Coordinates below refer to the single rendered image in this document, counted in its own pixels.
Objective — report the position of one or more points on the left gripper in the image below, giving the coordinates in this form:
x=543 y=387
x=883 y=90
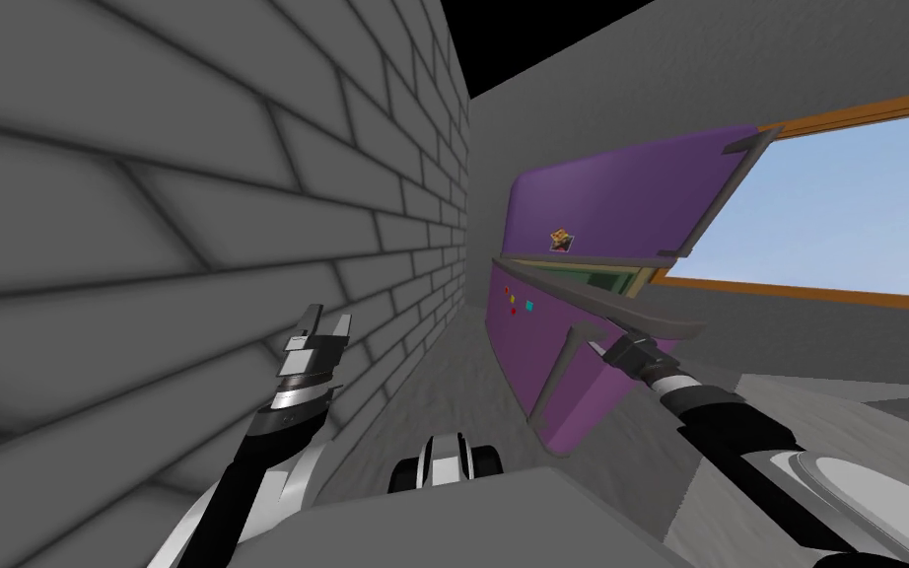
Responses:
x=320 y=363

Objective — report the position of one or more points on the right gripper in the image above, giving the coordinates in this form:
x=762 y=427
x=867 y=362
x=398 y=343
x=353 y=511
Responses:
x=637 y=359

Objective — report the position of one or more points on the purple fridge door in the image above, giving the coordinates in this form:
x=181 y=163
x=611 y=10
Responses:
x=620 y=197
x=525 y=355

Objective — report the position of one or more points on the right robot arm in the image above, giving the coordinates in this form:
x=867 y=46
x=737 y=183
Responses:
x=746 y=438

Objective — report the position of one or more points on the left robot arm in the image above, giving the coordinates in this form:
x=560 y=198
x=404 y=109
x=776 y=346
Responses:
x=265 y=457

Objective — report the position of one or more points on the purple fridge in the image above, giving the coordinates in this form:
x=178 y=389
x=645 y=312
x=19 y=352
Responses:
x=596 y=281

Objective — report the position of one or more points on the yellow fridge magnet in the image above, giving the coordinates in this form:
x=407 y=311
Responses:
x=560 y=239

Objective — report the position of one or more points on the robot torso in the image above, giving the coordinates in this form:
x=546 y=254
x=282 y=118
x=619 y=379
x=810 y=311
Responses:
x=462 y=525

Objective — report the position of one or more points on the orange framed window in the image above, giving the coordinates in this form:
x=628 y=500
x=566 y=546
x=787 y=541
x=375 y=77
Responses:
x=857 y=213

